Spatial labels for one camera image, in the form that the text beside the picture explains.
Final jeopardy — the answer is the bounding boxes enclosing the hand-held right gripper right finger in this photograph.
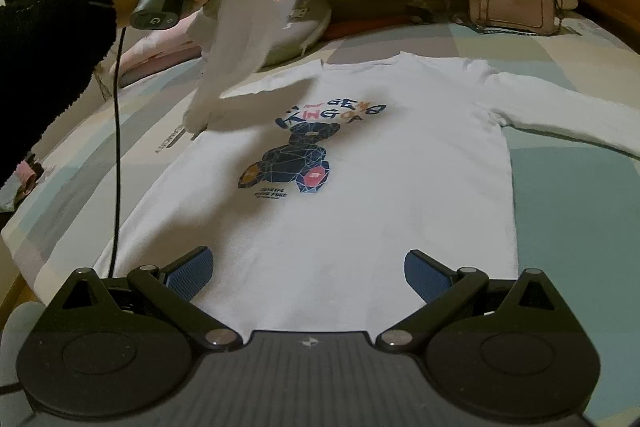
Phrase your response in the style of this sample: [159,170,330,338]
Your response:
[376,250,571,351]

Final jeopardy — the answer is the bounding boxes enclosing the white printed long-sleeve shirt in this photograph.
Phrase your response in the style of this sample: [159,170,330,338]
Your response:
[92,0,640,340]

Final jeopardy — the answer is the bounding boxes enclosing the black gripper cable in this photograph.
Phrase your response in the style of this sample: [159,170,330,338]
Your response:
[110,26,126,279]

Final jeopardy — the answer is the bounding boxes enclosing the grey round cushion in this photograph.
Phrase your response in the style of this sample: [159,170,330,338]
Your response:
[202,0,331,68]

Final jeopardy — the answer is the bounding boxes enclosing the red cloth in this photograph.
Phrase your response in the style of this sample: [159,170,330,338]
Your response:
[324,18,418,40]

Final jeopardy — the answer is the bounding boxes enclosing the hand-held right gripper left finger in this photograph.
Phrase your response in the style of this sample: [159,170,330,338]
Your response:
[50,246,240,351]

